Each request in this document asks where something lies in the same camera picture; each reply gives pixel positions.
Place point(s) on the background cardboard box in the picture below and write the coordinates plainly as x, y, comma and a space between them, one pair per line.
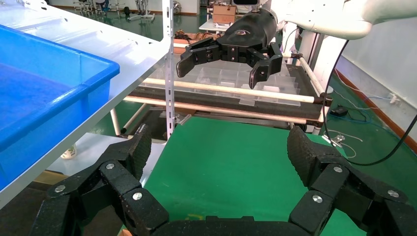
224, 14

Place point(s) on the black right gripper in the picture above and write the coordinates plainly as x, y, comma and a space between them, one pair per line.
251, 35

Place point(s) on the perforated steel shelf leg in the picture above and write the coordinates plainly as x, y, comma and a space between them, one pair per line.
169, 81

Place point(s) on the white cup green print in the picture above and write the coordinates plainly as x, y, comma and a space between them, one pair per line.
69, 152

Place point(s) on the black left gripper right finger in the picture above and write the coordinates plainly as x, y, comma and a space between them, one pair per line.
332, 182

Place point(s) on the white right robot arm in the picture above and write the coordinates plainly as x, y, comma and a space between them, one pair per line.
325, 16

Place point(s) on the blue plastic tray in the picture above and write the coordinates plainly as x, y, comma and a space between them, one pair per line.
49, 107

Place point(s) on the white metal shelf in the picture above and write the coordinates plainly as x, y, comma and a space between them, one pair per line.
114, 42

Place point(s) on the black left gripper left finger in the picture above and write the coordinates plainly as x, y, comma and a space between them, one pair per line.
114, 182

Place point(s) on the clear plastic organizer box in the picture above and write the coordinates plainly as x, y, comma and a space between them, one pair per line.
228, 76

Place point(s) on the white robot torso column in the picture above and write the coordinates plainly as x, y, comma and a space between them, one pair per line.
329, 58

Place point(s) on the small metal clamp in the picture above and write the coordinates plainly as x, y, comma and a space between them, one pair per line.
334, 140

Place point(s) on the black floor power adapter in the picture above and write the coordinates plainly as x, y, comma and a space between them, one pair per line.
339, 111

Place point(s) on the green table cloth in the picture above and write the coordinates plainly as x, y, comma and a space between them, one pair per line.
228, 163

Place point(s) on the white wall socket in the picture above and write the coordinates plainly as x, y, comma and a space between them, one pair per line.
394, 98

